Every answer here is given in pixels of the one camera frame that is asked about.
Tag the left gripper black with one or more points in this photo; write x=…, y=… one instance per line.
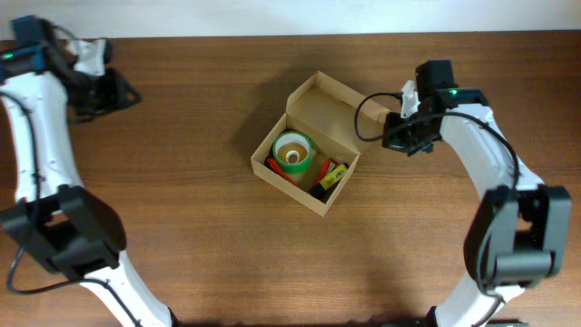
x=119, y=95

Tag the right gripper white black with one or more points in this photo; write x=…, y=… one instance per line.
x=392, y=139

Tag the brown cardboard box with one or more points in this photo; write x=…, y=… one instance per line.
x=325, y=110

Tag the yellow highlighter marker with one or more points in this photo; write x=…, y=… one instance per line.
x=319, y=189

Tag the small yellow tape roll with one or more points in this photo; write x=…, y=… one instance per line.
x=292, y=155

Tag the green tape roll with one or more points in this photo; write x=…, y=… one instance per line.
x=293, y=139

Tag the orange utility knife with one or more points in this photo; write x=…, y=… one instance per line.
x=275, y=166

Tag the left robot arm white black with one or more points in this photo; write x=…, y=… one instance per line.
x=45, y=86

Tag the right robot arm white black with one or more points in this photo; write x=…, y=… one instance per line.
x=518, y=235

